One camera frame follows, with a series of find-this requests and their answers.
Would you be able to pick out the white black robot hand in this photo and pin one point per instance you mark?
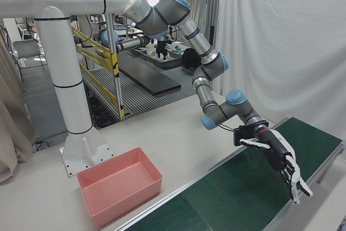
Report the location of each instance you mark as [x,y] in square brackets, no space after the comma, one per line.
[278,152]

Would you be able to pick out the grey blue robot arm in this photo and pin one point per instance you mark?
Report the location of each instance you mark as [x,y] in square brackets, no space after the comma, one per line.
[173,17]

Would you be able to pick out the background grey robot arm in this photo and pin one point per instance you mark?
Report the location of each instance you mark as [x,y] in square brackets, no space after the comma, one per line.
[129,43]

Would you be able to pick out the pink plastic basket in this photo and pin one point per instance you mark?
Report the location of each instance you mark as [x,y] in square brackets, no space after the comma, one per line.
[121,185]

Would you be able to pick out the green conveyor belt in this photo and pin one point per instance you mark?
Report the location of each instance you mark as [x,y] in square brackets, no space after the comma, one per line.
[243,187]

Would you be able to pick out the white curtain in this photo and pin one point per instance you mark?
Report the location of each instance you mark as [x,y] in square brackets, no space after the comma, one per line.
[283,52]

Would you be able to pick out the black floor platform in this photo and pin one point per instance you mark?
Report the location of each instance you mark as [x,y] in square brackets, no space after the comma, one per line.
[151,76]

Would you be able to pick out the black background gripper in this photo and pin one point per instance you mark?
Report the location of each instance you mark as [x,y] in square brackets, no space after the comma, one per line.
[161,49]

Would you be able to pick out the yellow black striped barrier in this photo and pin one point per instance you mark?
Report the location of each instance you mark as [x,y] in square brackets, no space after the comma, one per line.
[105,55]

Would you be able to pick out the beige curtain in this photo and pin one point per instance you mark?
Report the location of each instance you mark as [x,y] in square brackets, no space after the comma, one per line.
[13,133]

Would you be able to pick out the grey chair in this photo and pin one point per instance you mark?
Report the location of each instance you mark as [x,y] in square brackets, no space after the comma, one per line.
[27,52]

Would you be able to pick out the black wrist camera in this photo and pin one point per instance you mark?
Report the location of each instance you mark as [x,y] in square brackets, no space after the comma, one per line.
[243,135]

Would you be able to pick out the aluminium frame post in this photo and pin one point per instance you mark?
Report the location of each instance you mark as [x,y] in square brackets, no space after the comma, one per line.
[116,85]

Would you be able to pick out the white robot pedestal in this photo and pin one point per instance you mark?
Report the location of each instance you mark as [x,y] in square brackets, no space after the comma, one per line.
[65,60]

